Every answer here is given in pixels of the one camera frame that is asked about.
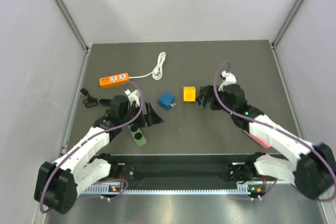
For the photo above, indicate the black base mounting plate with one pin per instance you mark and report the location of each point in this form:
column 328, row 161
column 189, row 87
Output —
column 183, row 171

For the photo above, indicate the orange power strip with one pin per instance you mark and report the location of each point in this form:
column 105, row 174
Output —
column 114, row 80

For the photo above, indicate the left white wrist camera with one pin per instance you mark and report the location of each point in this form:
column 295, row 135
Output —
column 134, row 95

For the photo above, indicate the blue plug adapter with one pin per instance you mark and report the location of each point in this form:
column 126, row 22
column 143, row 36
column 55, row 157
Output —
column 167, row 101

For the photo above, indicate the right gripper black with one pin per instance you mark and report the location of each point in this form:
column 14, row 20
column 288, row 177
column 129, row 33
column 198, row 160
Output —
column 209, row 93

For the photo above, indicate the green power strip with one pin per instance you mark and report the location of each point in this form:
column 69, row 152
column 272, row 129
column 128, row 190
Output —
column 137, row 135

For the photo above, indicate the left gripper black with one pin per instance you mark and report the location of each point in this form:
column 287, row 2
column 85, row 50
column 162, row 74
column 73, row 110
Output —
column 151, row 118

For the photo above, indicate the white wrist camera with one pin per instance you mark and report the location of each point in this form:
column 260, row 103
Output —
column 134, row 95
column 227, row 79

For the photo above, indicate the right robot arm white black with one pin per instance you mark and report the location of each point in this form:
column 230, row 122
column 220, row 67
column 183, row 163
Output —
column 308, row 167

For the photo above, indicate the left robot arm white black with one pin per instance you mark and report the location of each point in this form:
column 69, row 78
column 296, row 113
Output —
column 61, row 182

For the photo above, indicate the yellow plug adapter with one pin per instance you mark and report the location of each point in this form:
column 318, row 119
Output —
column 189, row 94

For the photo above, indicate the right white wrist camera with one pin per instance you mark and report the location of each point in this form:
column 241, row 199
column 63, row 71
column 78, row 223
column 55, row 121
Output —
column 227, row 79

